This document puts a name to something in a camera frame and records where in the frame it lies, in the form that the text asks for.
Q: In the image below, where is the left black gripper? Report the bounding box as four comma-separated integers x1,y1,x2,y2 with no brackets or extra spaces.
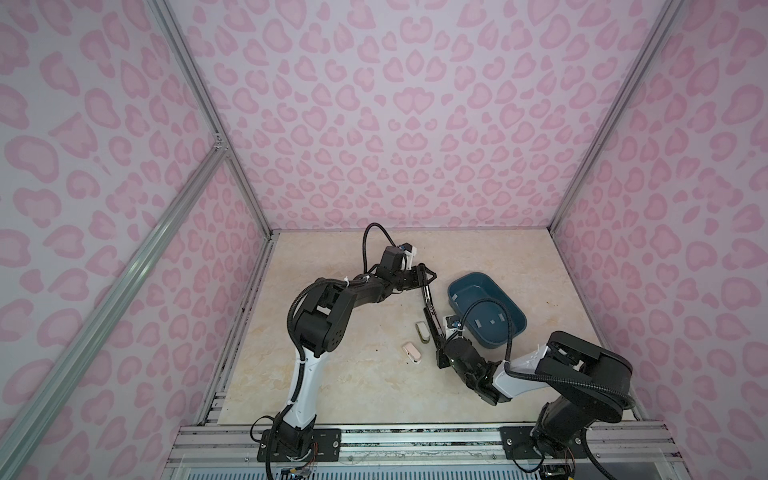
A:
391,265,437,291

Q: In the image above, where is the pink small stapler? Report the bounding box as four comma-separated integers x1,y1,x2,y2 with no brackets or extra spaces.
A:
402,342,422,364

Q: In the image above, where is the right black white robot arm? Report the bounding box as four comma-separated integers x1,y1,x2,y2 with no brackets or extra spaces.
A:
437,331,635,457

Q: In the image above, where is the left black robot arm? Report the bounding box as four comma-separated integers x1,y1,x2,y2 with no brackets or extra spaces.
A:
263,243,437,463

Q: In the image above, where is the teal plastic tray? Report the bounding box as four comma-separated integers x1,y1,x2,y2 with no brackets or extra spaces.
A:
447,272,527,349

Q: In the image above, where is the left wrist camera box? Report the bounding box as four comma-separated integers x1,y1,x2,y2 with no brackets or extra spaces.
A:
398,243,417,271

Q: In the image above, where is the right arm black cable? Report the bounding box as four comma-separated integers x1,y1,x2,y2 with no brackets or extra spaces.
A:
458,298,636,480

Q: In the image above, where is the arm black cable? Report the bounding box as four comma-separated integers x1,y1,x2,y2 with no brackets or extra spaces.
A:
286,222,397,337
458,298,636,480

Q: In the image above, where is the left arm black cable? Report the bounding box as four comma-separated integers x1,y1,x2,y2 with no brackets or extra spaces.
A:
286,222,397,337

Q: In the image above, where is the aluminium frame diagonal bar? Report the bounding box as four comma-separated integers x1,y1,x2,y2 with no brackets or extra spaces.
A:
1,142,228,479

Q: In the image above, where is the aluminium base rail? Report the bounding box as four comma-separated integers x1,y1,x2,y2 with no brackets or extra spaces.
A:
161,420,691,479

